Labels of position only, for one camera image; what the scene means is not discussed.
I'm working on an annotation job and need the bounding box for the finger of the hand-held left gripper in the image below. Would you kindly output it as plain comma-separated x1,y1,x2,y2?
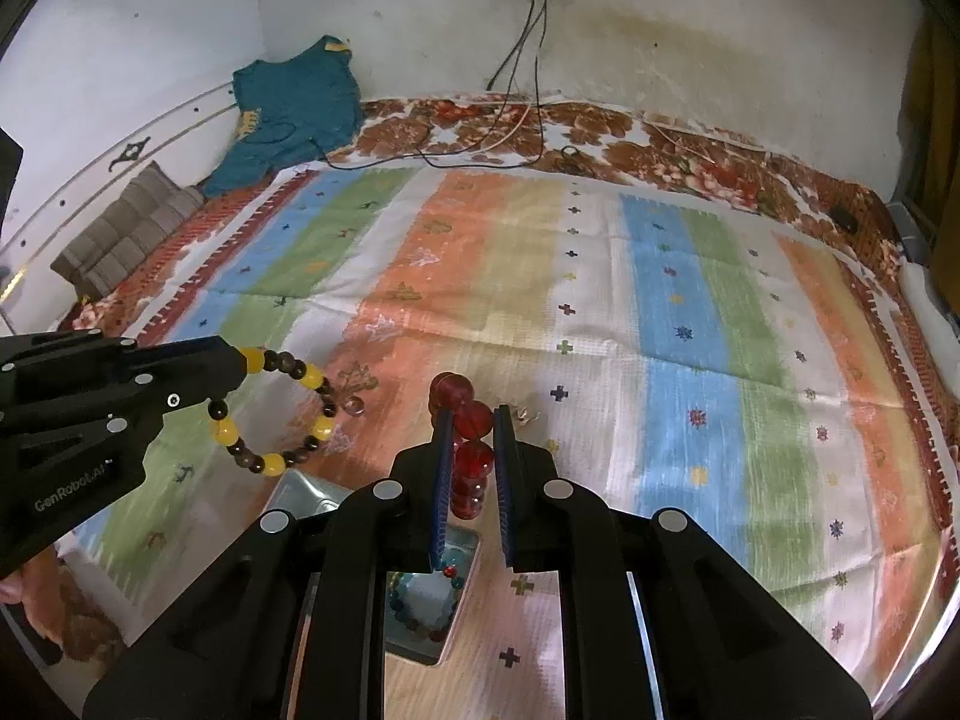
0,330,251,391
0,375,245,466

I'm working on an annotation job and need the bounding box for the person's left hand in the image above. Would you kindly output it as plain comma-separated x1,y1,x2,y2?
0,546,62,620

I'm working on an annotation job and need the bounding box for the black power cable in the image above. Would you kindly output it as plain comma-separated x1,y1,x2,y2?
311,0,593,170

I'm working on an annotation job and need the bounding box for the mustard yellow hanging cloth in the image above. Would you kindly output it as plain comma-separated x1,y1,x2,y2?
904,7,960,293

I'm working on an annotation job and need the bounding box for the white charging cable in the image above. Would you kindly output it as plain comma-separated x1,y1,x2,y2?
480,0,552,155

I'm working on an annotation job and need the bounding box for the grey striped cushion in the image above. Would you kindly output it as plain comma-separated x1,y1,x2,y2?
51,161,206,302

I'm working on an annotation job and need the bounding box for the striped pastel cloth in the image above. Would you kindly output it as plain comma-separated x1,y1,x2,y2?
56,163,952,720

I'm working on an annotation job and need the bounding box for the white bed headboard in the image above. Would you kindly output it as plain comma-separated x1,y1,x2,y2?
0,82,242,331

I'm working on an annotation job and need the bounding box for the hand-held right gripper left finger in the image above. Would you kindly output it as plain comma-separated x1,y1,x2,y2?
82,409,458,720

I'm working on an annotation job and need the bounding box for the grey box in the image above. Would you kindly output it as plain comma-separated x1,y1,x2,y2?
885,201,932,260

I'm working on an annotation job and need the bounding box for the yellow and brown bead bracelet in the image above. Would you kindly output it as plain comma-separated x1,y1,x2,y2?
208,346,340,478

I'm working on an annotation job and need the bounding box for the teal shirt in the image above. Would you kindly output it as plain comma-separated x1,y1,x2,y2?
204,35,365,198

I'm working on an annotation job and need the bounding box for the red bead bracelet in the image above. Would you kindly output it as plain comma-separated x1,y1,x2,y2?
429,373,496,521

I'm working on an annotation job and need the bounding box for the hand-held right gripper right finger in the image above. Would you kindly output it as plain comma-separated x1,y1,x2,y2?
491,403,875,720

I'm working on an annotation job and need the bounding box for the white pillow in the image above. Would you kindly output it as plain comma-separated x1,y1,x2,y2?
900,262,960,361

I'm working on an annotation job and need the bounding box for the silver metal tin box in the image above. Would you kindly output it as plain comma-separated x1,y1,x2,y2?
259,469,482,667

